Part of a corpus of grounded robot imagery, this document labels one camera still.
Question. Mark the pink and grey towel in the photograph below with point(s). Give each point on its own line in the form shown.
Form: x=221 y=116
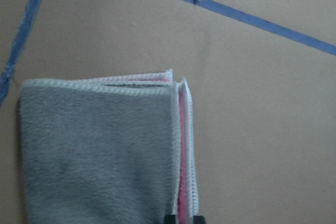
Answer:
x=108 y=150

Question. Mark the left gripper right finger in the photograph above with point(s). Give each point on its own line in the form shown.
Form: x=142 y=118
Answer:
x=198 y=220

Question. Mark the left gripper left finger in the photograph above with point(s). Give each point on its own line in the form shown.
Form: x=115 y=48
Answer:
x=170 y=219

